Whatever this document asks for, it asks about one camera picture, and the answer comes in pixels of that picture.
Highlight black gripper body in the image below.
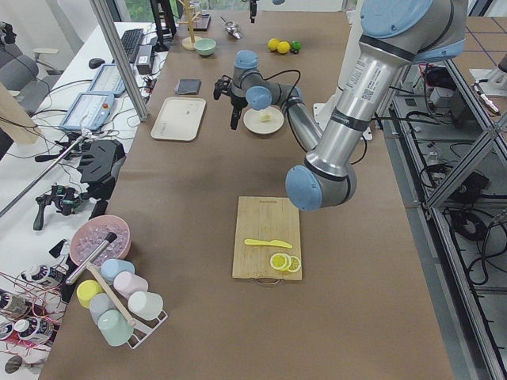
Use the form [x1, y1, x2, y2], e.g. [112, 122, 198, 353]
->
[249, 0, 257, 13]
[213, 75, 248, 111]

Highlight cream round plate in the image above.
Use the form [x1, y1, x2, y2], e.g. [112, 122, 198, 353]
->
[243, 106, 284, 135]

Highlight cream rabbit tray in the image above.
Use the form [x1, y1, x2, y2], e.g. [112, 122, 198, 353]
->
[151, 97, 206, 142]

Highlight metal scoop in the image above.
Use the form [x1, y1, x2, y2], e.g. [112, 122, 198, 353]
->
[220, 16, 242, 40]

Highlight yellow lemon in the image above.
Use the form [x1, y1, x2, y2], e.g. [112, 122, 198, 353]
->
[276, 41, 292, 55]
[267, 38, 280, 51]

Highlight grey folded cloth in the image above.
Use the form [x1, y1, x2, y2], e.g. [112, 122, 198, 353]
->
[175, 78, 201, 95]

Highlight mint green bowl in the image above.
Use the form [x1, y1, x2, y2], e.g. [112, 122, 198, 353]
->
[194, 38, 216, 57]

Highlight green lime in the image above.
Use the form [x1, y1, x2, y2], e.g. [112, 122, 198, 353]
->
[291, 40, 302, 54]

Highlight wooden cup tree stand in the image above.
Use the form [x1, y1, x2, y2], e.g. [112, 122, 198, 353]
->
[177, 0, 201, 51]

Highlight black keyboard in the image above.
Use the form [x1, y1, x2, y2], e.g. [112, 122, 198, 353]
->
[120, 28, 144, 63]

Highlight bamboo cutting board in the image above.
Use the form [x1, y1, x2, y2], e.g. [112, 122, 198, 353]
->
[232, 196, 303, 282]

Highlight blue teach pendant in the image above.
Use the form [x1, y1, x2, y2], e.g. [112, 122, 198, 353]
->
[59, 92, 115, 131]
[88, 63, 126, 97]

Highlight yellow plastic knife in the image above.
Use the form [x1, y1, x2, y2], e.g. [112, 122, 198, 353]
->
[244, 238, 293, 249]

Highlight black computer mouse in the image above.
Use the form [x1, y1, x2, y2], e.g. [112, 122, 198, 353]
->
[88, 58, 105, 70]

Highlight lemon slices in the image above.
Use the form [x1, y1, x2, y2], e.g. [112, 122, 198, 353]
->
[269, 253, 302, 273]

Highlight metal muddler with black tip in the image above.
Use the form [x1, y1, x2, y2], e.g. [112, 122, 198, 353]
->
[65, 232, 117, 286]

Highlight pink bowl with ice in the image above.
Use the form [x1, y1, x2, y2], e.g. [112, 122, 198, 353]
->
[70, 215, 132, 267]

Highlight light blue cup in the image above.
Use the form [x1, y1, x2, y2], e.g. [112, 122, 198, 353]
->
[100, 259, 135, 285]

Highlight pink cup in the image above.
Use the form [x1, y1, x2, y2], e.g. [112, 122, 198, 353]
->
[113, 271, 149, 299]

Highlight white cup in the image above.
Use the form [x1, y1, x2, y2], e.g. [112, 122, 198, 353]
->
[128, 291, 163, 321]

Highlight yellow cup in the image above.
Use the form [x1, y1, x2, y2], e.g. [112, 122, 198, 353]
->
[76, 279, 104, 309]

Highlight white cup rack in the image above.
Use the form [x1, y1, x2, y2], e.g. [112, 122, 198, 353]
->
[127, 310, 170, 349]

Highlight grey cup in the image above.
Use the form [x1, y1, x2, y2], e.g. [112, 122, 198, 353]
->
[89, 293, 116, 325]

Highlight mint green cup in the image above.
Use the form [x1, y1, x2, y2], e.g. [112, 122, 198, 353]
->
[97, 310, 134, 347]

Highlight aluminium frame post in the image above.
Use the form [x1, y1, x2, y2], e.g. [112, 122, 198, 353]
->
[90, 0, 148, 122]

